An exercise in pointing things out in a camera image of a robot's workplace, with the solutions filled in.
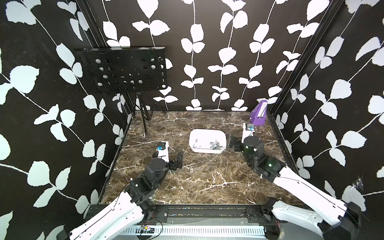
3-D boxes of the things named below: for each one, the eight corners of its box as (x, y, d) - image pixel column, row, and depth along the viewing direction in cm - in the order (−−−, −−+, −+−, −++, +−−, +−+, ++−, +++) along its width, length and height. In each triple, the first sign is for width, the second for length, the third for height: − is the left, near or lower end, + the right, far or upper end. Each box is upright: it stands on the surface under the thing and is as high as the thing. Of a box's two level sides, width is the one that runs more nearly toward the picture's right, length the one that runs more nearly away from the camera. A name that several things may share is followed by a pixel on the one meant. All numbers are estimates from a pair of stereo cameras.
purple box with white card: (251, 125, 115) (259, 108, 101) (249, 116, 121) (256, 99, 107) (263, 125, 115) (272, 108, 101) (259, 116, 121) (268, 99, 107)
